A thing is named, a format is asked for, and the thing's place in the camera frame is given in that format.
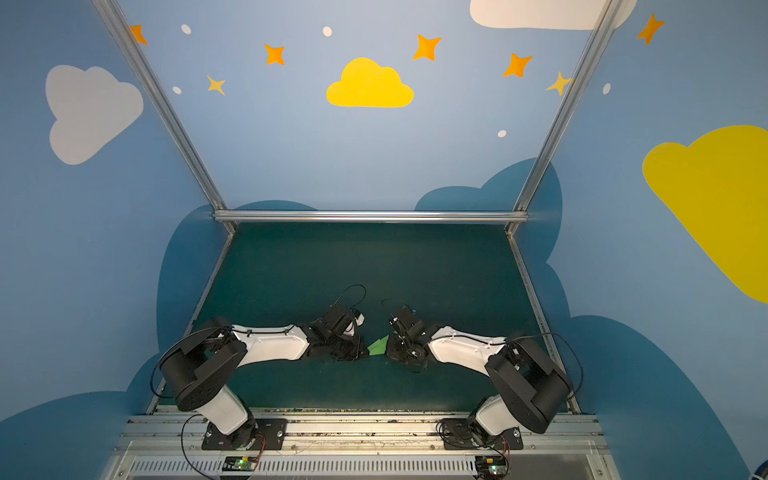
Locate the green square paper sheet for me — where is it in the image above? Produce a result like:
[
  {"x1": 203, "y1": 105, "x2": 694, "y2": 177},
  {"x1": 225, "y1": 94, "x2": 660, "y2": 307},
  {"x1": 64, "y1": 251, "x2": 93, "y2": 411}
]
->
[{"x1": 368, "y1": 336, "x2": 389, "y2": 357}]

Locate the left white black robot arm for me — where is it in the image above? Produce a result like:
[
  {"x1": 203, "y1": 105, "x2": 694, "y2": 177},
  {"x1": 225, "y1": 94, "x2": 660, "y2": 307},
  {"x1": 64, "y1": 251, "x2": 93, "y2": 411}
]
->
[{"x1": 157, "y1": 303, "x2": 368, "y2": 451}]

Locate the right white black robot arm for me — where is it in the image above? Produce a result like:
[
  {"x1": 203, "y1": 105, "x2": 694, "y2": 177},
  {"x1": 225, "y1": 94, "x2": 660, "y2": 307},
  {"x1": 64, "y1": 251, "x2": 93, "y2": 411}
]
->
[{"x1": 385, "y1": 307, "x2": 573, "y2": 450}]

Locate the right green circuit board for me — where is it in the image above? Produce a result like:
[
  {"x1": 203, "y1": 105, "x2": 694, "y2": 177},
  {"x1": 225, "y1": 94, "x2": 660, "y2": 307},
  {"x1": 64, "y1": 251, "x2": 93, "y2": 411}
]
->
[{"x1": 475, "y1": 456, "x2": 509, "y2": 480}]

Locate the green circuit board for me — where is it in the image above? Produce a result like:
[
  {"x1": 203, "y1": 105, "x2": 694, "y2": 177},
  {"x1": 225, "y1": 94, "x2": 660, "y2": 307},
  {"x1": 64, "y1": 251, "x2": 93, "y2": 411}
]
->
[
  {"x1": 475, "y1": 456, "x2": 509, "y2": 480},
  {"x1": 222, "y1": 456, "x2": 260, "y2": 472}
]

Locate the left green circuit board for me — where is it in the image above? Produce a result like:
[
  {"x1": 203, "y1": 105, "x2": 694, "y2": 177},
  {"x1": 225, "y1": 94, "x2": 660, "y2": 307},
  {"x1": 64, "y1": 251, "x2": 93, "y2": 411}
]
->
[{"x1": 222, "y1": 456, "x2": 260, "y2": 472}]

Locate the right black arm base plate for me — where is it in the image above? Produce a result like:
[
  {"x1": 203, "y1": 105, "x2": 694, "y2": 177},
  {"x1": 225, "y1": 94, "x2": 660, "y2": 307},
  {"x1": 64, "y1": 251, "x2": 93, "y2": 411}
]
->
[{"x1": 436, "y1": 418, "x2": 524, "y2": 451}]

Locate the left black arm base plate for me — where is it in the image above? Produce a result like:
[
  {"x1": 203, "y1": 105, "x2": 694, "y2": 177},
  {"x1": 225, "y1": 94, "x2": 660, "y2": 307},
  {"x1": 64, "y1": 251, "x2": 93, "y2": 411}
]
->
[{"x1": 201, "y1": 418, "x2": 287, "y2": 451}]

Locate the aluminium right floor rail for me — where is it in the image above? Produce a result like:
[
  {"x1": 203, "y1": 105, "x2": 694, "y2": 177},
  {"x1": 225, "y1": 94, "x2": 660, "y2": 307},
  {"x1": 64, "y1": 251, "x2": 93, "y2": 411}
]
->
[{"x1": 507, "y1": 233, "x2": 587, "y2": 383}]

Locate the aluminium floor rail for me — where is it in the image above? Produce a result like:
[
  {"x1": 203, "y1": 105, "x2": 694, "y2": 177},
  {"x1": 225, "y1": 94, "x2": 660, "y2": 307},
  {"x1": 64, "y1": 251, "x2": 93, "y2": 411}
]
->
[
  {"x1": 507, "y1": 233, "x2": 587, "y2": 383},
  {"x1": 144, "y1": 233, "x2": 235, "y2": 415}
]

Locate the aluminium left floor rail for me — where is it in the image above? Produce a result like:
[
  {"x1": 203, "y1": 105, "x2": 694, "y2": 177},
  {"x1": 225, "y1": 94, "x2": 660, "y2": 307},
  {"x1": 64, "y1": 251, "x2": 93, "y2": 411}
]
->
[{"x1": 144, "y1": 233, "x2": 235, "y2": 415}]

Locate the aluminium back frame rail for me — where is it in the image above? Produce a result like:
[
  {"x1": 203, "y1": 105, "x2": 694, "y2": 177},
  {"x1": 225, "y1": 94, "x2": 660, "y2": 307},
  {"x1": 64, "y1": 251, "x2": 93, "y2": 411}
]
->
[{"x1": 214, "y1": 210, "x2": 528, "y2": 223}]

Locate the aluminium left frame post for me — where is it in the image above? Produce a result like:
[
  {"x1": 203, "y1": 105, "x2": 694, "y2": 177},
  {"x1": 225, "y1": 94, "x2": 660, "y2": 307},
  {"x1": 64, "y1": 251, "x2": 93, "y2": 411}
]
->
[{"x1": 93, "y1": 0, "x2": 228, "y2": 212}]

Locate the aluminium frame post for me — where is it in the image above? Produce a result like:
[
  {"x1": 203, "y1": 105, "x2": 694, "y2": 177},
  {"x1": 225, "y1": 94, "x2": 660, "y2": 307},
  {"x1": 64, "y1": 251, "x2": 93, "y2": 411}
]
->
[
  {"x1": 93, "y1": 0, "x2": 228, "y2": 212},
  {"x1": 505, "y1": 0, "x2": 625, "y2": 238}
]

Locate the aluminium right frame post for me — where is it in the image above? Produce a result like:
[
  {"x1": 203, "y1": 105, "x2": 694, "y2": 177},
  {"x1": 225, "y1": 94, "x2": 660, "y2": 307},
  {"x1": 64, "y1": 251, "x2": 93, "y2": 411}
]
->
[{"x1": 505, "y1": 0, "x2": 625, "y2": 238}]

